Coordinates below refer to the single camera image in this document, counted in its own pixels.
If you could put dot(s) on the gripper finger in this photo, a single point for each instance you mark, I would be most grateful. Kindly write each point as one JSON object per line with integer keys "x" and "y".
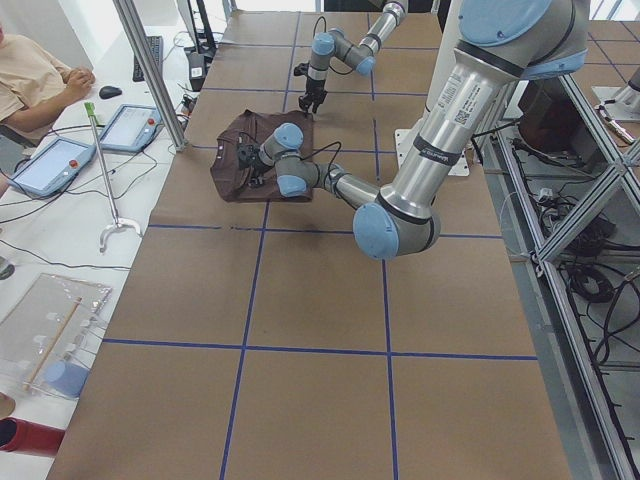
{"x": 304, "y": 103}
{"x": 316, "y": 104}

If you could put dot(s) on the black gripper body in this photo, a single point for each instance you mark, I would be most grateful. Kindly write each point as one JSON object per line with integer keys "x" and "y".
{"x": 253, "y": 167}
{"x": 314, "y": 85}

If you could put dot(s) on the dark brown t-shirt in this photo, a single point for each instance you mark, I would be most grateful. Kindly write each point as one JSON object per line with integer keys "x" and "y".
{"x": 237, "y": 172}

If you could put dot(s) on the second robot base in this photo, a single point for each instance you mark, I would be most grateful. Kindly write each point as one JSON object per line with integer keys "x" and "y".
{"x": 620, "y": 103}

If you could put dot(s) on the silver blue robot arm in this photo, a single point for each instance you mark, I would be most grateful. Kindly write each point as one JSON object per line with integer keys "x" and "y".
{"x": 495, "y": 43}
{"x": 359, "y": 57}

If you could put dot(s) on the black box with label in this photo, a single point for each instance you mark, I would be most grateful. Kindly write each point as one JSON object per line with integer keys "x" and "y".
{"x": 197, "y": 70}

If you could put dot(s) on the far blue teach pendant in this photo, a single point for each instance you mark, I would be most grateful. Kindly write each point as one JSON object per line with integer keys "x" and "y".
{"x": 130, "y": 129}

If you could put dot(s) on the blue teach pendant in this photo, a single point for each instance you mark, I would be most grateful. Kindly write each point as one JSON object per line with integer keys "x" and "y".
{"x": 53, "y": 168}
{"x": 130, "y": 129}

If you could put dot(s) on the black computer mouse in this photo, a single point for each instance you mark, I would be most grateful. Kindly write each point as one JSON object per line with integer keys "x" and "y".
{"x": 108, "y": 92}

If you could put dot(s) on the metal reacher grabber tool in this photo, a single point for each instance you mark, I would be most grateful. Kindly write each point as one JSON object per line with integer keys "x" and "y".
{"x": 118, "y": 223}

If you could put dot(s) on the near blue teach pendant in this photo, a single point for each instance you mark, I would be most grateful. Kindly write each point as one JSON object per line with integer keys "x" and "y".
{"x": 53, "y": 168}

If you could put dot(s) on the person in beige shirt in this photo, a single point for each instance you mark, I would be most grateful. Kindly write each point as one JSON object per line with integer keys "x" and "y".
{"x": 36, "y": 87}

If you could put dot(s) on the black power box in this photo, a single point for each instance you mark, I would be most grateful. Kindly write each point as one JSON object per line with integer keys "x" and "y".
{"x": 550, "y": 121}

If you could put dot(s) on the clear plastic tray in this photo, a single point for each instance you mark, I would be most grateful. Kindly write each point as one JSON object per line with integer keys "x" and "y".
{"x": 29, "y": 327}

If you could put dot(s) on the light blue plastic cup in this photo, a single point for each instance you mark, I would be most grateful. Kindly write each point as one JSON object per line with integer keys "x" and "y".
{"x": 66, "y": 377}

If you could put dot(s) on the wooden stick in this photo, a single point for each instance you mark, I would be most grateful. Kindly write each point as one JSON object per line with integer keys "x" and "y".
{"x": 60, "y": 330}

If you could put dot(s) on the red cylinder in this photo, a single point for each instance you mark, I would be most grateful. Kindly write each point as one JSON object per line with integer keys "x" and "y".
{"x": 25, "y": 437}

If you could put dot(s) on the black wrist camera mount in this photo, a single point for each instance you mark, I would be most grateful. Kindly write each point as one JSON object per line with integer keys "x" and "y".
{"x": 247, "y": 155}
{"x": 301, "y": 69}

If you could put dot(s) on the aluminium frame post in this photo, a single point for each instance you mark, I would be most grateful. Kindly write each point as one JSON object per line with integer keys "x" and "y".
{"x": 136, "y": 36}

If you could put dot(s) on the aluminium frame cage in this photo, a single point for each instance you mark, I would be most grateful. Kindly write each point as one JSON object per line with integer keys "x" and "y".
{"x": 571, "y": 227}

